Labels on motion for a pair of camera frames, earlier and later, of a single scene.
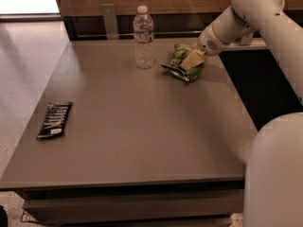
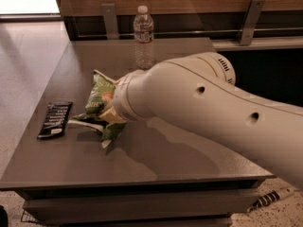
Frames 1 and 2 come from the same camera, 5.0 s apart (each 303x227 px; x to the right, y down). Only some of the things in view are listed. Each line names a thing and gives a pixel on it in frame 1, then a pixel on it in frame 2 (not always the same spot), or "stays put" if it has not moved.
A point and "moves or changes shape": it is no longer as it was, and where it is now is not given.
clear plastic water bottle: (143, 26) stays put
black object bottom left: (3, 218) stays put
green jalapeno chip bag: (188, 74) moves or changes shape
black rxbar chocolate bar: (55, 118) stays put
